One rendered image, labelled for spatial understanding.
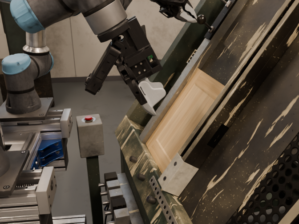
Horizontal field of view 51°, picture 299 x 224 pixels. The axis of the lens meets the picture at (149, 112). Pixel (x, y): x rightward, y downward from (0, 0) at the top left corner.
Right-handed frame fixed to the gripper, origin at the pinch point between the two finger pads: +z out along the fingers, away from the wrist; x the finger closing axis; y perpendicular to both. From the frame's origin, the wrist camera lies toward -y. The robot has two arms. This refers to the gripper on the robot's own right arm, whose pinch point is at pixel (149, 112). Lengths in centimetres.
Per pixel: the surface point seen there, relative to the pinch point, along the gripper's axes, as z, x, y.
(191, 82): 24, 59, 15
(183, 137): 34, 39, 2
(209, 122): 24.5, 25.1, 12.4
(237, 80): 17.7, 29.4, 26.6
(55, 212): 91, 119, -110
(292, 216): 28.9, -16.7, 16.9
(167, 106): 29, 60, 1
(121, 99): 116, 333, -63
